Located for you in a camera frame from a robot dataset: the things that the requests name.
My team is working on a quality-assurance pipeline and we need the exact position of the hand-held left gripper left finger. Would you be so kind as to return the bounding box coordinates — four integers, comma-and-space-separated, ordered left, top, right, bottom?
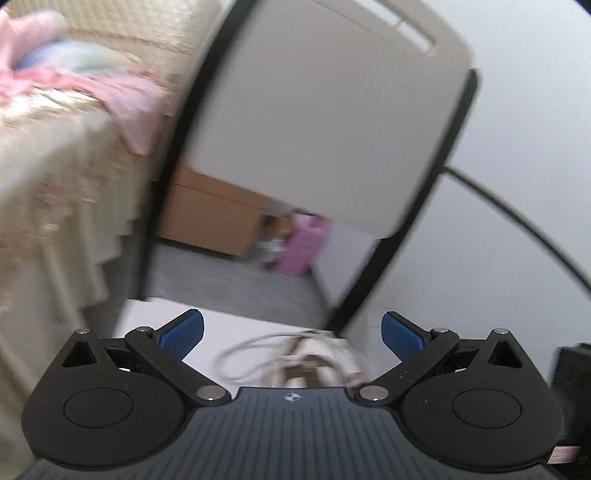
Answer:
52, 308, 232, 408

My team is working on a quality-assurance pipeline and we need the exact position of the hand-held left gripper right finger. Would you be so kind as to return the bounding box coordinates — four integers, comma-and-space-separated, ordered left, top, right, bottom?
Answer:
355, 311, 533, 408

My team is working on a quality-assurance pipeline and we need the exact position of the white shoelace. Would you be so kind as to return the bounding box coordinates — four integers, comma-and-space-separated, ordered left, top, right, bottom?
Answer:
215, 330, 324, 385

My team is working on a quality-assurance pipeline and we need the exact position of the brown and white sneaker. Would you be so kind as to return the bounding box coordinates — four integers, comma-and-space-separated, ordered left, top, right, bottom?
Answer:
263, 330, 372, 389

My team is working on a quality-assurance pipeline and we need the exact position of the bed with lace bedspread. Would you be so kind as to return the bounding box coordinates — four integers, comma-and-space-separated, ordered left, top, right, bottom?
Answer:
0, 0, 222, 416

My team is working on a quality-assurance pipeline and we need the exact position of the wooden nightstand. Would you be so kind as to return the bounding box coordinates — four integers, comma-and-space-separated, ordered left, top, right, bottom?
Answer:
157, 161, 280, 258

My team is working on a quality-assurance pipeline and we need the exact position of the clear plastic bag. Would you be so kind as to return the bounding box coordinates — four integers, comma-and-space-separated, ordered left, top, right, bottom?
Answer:
255, 235, 288, 268

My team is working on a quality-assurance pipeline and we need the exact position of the pink cardboard box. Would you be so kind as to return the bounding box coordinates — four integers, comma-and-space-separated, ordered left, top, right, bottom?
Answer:
276, 213, 332, 278

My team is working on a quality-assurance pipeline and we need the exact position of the brown cardboard box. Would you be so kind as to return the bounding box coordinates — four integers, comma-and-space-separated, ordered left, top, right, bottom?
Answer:
270, 213, 296, 241

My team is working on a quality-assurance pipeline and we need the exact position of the white wardrobe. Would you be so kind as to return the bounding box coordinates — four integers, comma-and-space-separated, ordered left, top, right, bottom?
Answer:
318, 0, 591, 352

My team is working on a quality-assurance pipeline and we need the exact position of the pink quilt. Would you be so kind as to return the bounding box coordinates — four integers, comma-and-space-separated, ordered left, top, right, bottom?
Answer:
0, 9, 169, 155

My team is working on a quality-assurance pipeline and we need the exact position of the pastel pillow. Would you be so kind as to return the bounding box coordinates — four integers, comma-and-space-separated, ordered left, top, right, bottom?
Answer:
14, 39, 137, 77

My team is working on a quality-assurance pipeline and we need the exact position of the cream chair with black frame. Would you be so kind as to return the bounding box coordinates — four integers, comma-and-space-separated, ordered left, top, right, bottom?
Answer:
113, 0, 481, 388

